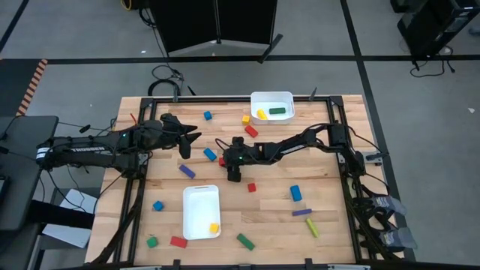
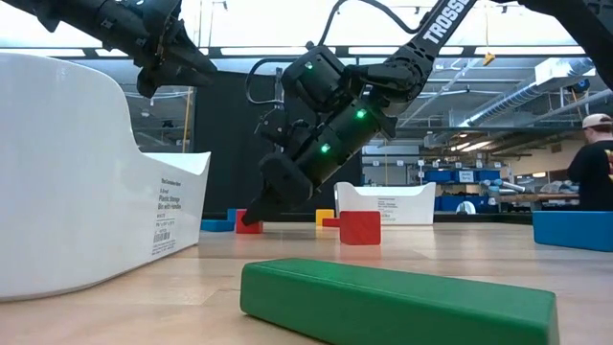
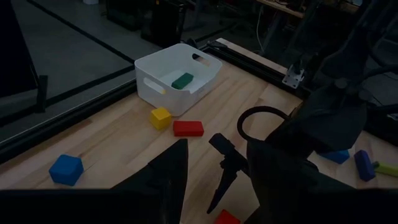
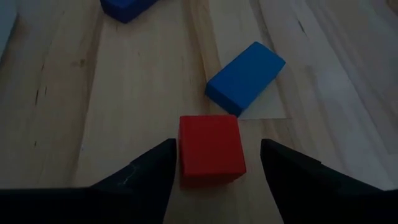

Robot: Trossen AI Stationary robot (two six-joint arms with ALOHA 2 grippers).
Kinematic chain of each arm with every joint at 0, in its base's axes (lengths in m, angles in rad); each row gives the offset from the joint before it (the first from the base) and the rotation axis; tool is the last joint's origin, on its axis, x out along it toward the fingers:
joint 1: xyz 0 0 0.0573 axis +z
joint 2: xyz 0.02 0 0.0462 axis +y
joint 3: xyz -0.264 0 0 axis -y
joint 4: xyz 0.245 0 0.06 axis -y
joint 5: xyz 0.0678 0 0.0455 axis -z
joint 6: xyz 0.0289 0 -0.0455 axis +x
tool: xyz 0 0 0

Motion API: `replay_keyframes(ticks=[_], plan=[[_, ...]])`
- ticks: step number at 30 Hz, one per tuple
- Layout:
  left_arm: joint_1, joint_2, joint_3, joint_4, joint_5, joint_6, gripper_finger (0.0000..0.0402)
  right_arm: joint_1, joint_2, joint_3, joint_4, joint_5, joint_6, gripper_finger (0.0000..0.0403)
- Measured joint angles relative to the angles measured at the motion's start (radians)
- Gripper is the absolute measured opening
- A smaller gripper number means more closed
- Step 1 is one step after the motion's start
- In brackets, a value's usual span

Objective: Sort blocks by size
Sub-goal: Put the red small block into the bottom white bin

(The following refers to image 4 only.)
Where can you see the small red cube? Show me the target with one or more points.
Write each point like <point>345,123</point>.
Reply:
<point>211,146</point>

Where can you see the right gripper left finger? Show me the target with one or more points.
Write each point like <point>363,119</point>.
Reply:
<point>140,186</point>

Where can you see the long purple block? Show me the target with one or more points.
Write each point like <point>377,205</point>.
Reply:
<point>124,9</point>

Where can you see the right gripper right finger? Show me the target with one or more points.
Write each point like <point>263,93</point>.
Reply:
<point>304,189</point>

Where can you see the blue rectangular block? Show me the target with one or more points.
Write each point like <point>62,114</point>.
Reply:
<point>245,77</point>

